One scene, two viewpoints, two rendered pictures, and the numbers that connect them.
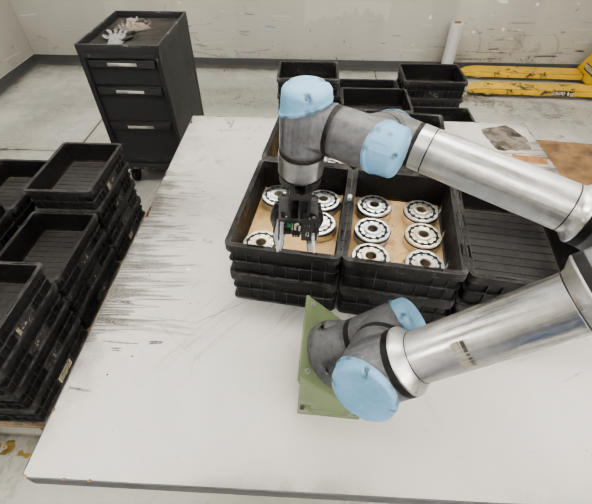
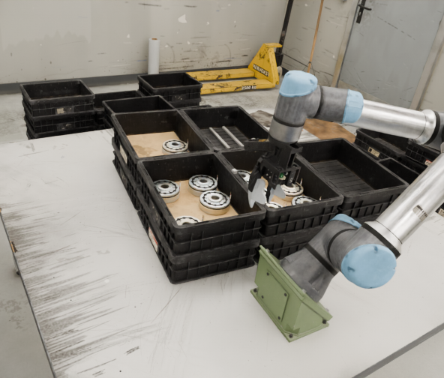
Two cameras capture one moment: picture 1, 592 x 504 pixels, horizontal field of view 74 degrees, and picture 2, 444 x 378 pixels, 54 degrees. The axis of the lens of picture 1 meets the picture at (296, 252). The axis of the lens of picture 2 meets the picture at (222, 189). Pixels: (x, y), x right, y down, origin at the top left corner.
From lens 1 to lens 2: 0.71 m
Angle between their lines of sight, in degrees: 33
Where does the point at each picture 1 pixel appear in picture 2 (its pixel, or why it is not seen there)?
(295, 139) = (300, 109)
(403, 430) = (357, 319)
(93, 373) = not seen: outside the picture
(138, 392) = not seen: outside the picture
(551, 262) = (363, 184)
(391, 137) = (358, 97)
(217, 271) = (136, 272)
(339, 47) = (46, 68)
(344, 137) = (334, 102)
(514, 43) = (199, 53)
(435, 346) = (404, 215)
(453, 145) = not seen: hidden behind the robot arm
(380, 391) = (387, 256)
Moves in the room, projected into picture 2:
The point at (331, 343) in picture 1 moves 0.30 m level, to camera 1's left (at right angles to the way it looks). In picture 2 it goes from (308, 265) to (217, 305)
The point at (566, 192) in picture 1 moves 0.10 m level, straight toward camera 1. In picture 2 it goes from (419, 115) to (431, 131)
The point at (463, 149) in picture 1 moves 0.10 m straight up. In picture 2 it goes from (367, 103) to (378, 65)
